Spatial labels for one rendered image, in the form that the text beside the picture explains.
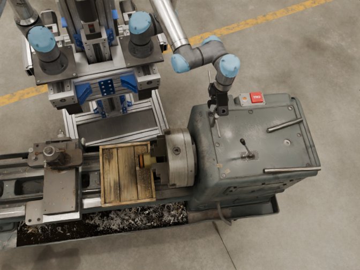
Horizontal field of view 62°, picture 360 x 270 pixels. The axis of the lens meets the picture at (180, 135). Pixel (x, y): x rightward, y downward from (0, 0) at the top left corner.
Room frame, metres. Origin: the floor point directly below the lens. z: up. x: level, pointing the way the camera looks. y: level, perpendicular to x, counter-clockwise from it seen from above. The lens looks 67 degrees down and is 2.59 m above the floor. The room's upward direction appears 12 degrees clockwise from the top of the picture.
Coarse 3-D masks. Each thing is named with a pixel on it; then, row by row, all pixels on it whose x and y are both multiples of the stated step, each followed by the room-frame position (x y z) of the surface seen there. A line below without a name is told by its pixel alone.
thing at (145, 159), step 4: (140, 156) 0.48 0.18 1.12; (144, 156) 0.48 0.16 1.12; (148, 156) 0.48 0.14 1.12; (140, 160) 0.46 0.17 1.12; (144, 160) 0.46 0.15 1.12; (148, 160) 0.46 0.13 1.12; (152, 160) 0.47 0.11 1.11; (140, 164) 0.44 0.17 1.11; (144, 164) 0.44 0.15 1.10; (148, 164) 0.44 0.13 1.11; (148, 168) 0.44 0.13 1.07
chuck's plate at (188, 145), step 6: (186, 132) 0.62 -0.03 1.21; (186, 138) 0.58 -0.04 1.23; (186, 144) 0.55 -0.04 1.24; (186, 150) 0.52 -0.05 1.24; (192, 150) 0.52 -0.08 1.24; (186, 156) 0.49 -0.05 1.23; (192, 156) 0.49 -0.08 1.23; (192, 162) 0.47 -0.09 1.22; (192, 168) 0.44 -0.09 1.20; (192, 174) 0.42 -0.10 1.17; (192, 180) 0.40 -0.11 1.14
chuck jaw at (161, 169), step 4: (152, 164) 0.45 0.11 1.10; (156, 164) 0.45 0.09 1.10; (160, 164) 0.46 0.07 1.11; (164, 164) 0.46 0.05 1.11; (152, 168) 0.43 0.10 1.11; (156, 168) 0.43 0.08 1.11; (160, 168) 0.44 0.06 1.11; (164, 168) 0.44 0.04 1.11; (156, 172) 0.41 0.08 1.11; (160, 172) 0.41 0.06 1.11; (164, 172) 0.42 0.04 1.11; (156, 176) 0.40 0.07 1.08; (160, 176) 0.40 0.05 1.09; (164, 176) 0.40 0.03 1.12; (168, 176) 0.40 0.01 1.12; (164, 180) 0.38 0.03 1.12; (168, 180) 0.38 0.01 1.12; (172, 184) 0.37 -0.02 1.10
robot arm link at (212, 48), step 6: (210, 36) 0.83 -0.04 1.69; (216, 36) 0.84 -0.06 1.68; (204, 42) 0.81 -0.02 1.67; (210, 42) 0.80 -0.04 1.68; (216, 42) 0.81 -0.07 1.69; (204, 48) 0.77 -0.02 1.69; (210, 48) 0.77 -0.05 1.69; (216, 48) 0.78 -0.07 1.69; (222, 48) 0.79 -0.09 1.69; (204, 54) 0.74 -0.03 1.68; (210, 54) 0.75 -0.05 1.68; (216, 54) 0.76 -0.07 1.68; (222, 54) 0.76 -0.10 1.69; (204, 60) 0.73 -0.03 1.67; (210, 60) 0.74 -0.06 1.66
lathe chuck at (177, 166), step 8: (176, 128) 0.65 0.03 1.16; (168, 136) 0.58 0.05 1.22; (176, 136) 0.58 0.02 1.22; (168, 144) 0.53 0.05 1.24; (176, 144) 0.54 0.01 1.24; (184, 144) 0.54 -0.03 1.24; (168, 152) 0.49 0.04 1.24; (184, 152) 0.50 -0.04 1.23; (168, 160) 0.45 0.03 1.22; (176, 160) 0.46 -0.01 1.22; (184, 160) 0.47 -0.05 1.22; (168, 168) 0.43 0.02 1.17; (176, 168) 0.43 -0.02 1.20; (184, 168) 0.44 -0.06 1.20; (176, 176) 0.40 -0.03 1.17; (184, 176) 0.41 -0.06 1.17; (168, 184) 0.38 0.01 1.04; (176, 184) 0.37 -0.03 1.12; (184, 184) 0.38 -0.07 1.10
